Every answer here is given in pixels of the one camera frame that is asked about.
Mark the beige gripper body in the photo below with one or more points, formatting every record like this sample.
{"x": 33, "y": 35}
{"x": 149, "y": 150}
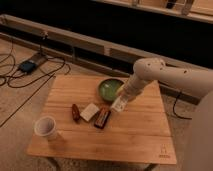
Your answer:
{"x": 133, "y": 87}

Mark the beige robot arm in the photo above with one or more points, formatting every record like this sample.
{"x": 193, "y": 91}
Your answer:
{"x": 196, "y": 82}

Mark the dark chocolate bar packet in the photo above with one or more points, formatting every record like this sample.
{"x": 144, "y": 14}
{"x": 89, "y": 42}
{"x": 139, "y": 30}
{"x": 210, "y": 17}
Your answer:
{"x": 102, "y": 118}

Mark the green ceramic bowl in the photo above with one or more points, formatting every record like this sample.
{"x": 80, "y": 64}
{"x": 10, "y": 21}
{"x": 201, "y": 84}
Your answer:
{"x": 107, "y": 89}

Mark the black power adapter box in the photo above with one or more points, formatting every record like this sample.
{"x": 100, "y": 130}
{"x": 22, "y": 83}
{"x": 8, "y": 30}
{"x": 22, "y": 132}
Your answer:
{"x": 27, "y": 66}

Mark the white square sponge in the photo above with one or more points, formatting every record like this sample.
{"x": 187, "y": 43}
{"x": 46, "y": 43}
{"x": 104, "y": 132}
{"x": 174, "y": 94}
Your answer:
{"x": 89, "y": 112}

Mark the white plastic bottle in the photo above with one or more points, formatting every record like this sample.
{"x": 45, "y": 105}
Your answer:
{"x": 120, "y": 102}

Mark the wooden table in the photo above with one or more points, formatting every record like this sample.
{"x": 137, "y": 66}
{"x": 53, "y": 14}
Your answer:
{"x": 138, "y": 134}

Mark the white paper cup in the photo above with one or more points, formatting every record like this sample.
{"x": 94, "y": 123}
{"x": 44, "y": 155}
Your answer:
{"x": 45, "y": 127}

